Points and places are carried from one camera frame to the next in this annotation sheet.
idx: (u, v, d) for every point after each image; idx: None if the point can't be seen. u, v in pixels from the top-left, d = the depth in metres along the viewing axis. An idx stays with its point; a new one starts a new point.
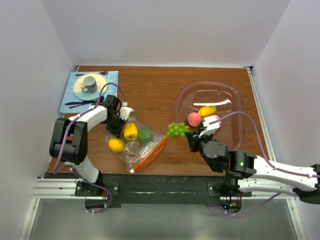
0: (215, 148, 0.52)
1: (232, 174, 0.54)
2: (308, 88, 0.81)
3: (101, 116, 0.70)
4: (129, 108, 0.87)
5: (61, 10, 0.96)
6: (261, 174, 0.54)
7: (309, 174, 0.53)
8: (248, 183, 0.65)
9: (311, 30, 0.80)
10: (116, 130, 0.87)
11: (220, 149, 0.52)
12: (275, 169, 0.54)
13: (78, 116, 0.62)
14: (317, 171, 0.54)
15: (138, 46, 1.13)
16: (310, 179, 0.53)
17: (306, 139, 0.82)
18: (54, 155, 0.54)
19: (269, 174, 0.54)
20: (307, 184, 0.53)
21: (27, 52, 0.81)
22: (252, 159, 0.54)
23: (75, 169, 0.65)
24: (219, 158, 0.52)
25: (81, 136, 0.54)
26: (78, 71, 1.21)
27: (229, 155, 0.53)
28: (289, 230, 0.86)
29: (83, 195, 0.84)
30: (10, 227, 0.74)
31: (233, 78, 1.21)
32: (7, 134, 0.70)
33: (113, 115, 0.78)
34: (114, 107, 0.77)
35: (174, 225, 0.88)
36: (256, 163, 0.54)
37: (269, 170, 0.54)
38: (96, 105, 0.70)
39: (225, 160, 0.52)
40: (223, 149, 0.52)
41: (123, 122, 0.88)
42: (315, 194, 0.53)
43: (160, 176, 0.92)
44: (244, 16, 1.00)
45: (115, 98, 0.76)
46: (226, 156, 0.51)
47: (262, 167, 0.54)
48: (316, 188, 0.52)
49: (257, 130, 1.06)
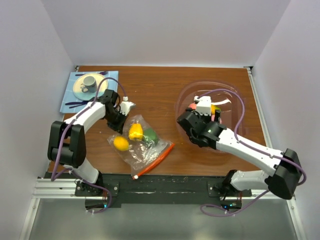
0: (185, 115, 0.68)
1: (197, 140, 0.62)
2: (308, 88, 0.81)
3: (100, 112, 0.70)
4: (129, 103, 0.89)
5: (61, 10, 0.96)
6: (223, 143, 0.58)
7: (272, 154, 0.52)
8: (238, 177, 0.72)
9: (311, 31, 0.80)
10: (117, 125, 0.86)
11: (189, 115, 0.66)
12: (238, 141, 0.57)
13: (74, 119, 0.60)
14: (285, 155, 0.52)
15: (138, 46, 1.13)
16: (272, 159, 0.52)
17: (306, 139, 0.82)
18: (53, 158, 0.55)
19: (231, 145, 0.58)
20: (266, 164, 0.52)
21: (27, 53, 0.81)
22: (221, 130, 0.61)
23: (74, 171, 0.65)
24: (186, 122, 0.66)
25: (78, 141, 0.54)
26: (78, 71, 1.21)
27: (195, 122, 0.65)
28: (289, 230, 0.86)
29: (83, 195, 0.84)
30: (10, 227, 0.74)
31: (234, 78, 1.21)
32: (7, 134, 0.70)
33: (112, 110, 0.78)
34: (112, 102, 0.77)
35: (174, 225, 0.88)
36: (222, 133, 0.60)
37: (232, 142, 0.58)
38: (94, 102, 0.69)
39: (190, 125, 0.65)
40: (190, 115, 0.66)
41: (124, 117, 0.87)
42: (274, 178, 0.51)
43: (160, 176, 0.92)
44: (244, 16, 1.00)
45: (114, 93, 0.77)
46: (188, 120, 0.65)
47: (226, 138, 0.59)
48: (275, 168, 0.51)
49: (257, 129, 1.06)
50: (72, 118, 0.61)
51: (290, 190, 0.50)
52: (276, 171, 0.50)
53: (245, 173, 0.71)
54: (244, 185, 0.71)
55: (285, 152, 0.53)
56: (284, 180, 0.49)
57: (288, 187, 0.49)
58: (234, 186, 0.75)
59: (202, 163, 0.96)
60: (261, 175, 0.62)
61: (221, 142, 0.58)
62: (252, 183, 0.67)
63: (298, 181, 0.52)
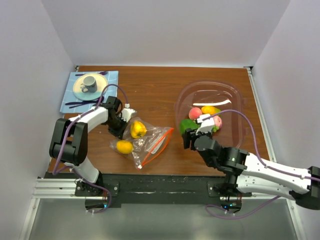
0: (204, 142, 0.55)
1: (220, 168, 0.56)
2: (307, 88, 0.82)
3: (102, 116, 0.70)
4: (131, 110, 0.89)
5: (62, 10, 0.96)
6: (252, 170, 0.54)
7: (302, 175, 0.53)
8: (246, 183, 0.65)
9: (310, 30, 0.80)
10: (118, 131, 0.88)
11: (209, 143, 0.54)
12: (267, 167, 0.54)
13: (78, 117, 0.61)
14: (311, 173, 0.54)
15: (138, 45, 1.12)
16: (302, 180, 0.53)
17: (305, 139, 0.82)
18: (54, 155, 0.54)
19: (260, 172, 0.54)
20: (299, 185, 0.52)
21: (27, 52, 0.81)
22: (244, 156, 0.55)
23: (75, 170, 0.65)
24: (208, 151, 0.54)
25: (81, 137, 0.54)
26: (78, 71, 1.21)
27: (218, 149, 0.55)
28: (289, 230, 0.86)
29: (83, 195, 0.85)
30: (10, 227, 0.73)
31: (233, 78, 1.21)
32: (7, 134, 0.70)
33: (114, 116, 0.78)
34: (115, 108, 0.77)
35: (174, 224, 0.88)
36: (247, 160, 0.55)
37: (260, 168, 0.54)
38: (97, 106, 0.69)
39: (214, 154, 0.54)
40: (213, 143, 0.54)
41: (125, 124, 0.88)
42: (307, 196, 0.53)
43: (160, 176, 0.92)
44: (244, 17, 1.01)
45: (116, 100, 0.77)
46: (214, 149, 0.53)
47: (253, 165, 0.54)
48: (308, 189, 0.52)
49: (257, 129, 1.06)
50: (76, 117, 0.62)
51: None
52: (311, 193, 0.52)
53: (256, 179, 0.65)
54: (250, 189, 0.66)
55: (311, 170, 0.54)
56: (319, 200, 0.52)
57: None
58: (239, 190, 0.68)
59: (202, 163, 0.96)
60: (282, 186, 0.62)
61: (250, 170, 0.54)
62: (265, 189, 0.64)
63: None
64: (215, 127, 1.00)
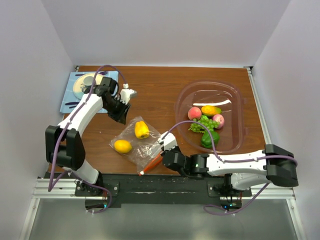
0: (169, 157, 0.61)
1: (191, 176, 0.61)
2: (308, 88, 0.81)
3: (97, 106, 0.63)
4: (130, 91, 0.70)
5: (61, 11, 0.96)
6: (213, 170, 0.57)
7: (255, 158, 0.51)
8: (238, 180, 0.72)
9: (311, 29, 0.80)
10: (117, 115, 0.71)
11: (173, 157, 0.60)
12: (224, 162, 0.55)
13: (68, 122, 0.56)
14: (266, 152, 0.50)
15: (138, 45, 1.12)
16: (258, 162, 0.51)
17: (305, 139, 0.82)
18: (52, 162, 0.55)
19: (220, 168, 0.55)
20: (257, 169, 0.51)
21: (27, 53, 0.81)
22: (206, 158, 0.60)
23: (73, 173, 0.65)
24: (174, 165, 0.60)
25: (73, 148, 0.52)
26: (78, 71, 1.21)
27: (184, 161, 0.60)
28: (289, 229, 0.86)
29: (83, 195, 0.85)
30: (10, 227, 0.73)
31: (233, 77, 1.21)
32: (7, 134, 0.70)
33: (110, 99, 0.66)
34: (111, 91, 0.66)
35: (174, 224, 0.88)
36: (209, 161, 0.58)
37: (220, 165, 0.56)
38: (89, 95, 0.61)
39: (180, 166, 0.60)
40: (176, 156, 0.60)
41: (125, 106, 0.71)
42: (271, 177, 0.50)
43: (160, 176, 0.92)
44: (244, 16, 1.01)
45: (112, 81, 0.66)
46: (177, 162, 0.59)
47: (213, 164, 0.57)
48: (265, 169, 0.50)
49: (257, 129, 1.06)
50: (66, 122, 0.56)
51: (291, 178, 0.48)
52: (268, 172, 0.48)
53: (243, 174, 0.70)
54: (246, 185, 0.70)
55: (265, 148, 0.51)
56: (281, 176, 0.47)
57: (288, 177, 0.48)
58: (236, 189, 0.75)
59: None
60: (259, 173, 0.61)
61: (211, 170, 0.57)
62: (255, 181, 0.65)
63: (292, 165, 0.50)
64: (215, 123, 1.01)
